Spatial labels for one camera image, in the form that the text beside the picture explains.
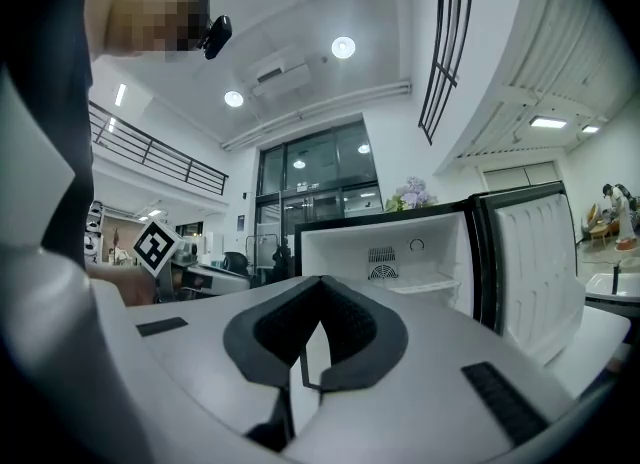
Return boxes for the black balcony railing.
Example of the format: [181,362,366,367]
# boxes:
[88,100,230,197]

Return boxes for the white ceiling air conditioner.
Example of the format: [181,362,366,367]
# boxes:
[245,54,314,99]

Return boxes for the person's left forearm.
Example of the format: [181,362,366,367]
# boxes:
[87,262,162,307]

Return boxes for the black office chair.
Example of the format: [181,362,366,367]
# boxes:
[222,250,252,279]

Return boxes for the white ceiling pipes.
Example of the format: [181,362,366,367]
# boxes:
[220,80,413,152]

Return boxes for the glass entrance door facade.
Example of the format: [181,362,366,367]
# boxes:
[253,119,385,286]

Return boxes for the wooden chair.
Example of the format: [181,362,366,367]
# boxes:
[587,203,615,247]

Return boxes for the black fridge with white interior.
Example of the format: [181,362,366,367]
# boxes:
[293,180,587,369]

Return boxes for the black curved railing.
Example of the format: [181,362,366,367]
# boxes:
[417,0,482,147]

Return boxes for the purple flower bouquet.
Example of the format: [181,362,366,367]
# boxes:
[383,176,440,213]

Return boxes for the rectangular ceiling light panel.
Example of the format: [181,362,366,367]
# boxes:
[528,115,569,130]

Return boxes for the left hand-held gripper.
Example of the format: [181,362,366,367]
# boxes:
[132,218,252,303]

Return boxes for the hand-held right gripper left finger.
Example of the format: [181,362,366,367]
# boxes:
[124,275,322,454]

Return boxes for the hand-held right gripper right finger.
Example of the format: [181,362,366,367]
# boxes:
[282,274,577,459]

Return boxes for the black head-worn camera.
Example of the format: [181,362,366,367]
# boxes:
[196,13,234,61]

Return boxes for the person's head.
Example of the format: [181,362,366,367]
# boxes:
[83,0,212,62]

